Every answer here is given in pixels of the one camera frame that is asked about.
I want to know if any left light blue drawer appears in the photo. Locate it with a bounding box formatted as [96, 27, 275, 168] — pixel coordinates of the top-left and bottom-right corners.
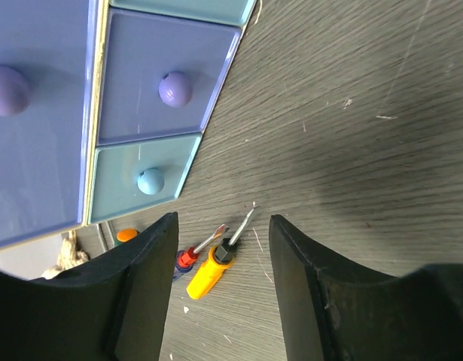
[88, 133, 202, 223]

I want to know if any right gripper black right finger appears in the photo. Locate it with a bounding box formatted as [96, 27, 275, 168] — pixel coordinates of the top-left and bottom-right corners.
[269, 215, 463, 360]

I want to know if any wide purple drawer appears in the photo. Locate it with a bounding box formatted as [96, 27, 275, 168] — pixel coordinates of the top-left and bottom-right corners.
[0, 1, 98, 249]

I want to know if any light blue drawer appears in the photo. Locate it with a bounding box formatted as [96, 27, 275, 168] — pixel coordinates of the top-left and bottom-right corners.
[88, 133, 202, 223]
[109, 0, 255, 26]

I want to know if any red blue handled screwdriver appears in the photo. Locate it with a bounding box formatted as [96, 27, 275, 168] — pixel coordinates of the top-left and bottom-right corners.
[172, 224, 230, 281]

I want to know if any silver open end wrench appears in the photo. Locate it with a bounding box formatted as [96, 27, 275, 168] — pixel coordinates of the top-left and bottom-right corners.
[96, 220, 115, 252]

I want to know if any orange handled screwdriver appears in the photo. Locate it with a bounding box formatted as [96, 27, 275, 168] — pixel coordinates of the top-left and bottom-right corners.
[186, 202, 258, 300]

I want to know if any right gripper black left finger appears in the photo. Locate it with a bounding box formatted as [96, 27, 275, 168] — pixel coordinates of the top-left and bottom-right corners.
[0, 213, 178, 360]

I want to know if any green handled screwdriver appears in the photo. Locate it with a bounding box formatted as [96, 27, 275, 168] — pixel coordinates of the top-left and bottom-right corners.
[114, 229, 139, 246]

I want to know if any right light blue drawer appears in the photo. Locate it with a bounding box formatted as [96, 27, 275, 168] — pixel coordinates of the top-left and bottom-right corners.
[109, 0, 255, 26]

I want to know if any small purple drawer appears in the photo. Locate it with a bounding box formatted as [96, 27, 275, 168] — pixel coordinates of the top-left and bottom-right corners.
[98, 8, 242, 145]

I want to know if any beige cloth bag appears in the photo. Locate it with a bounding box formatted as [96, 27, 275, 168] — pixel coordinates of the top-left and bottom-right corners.
[41, 230, 90, 280]

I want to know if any cream drawer cabinet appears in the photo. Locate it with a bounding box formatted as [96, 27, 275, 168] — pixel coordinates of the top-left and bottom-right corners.
[82, 1, 250, 226]

